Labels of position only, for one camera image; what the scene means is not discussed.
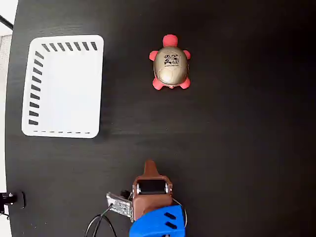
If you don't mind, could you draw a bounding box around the bare camera circuit board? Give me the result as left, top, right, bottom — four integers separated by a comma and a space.
106, 192, 132, 219

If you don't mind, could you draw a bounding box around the red turtle toy gold shell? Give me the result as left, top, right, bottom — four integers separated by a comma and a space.
149, 34, 192, 91

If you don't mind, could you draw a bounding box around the black table clamp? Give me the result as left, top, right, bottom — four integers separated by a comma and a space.
0, 191, 26, 221

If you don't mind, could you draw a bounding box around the black rod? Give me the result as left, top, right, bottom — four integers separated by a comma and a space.
0, 14, 14, 30

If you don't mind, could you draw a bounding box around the white plastic basket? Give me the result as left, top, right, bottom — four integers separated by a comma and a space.
21, 35, 105, 139

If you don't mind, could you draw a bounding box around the red white black servo wire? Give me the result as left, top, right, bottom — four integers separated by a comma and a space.
172, 197, 189, 227

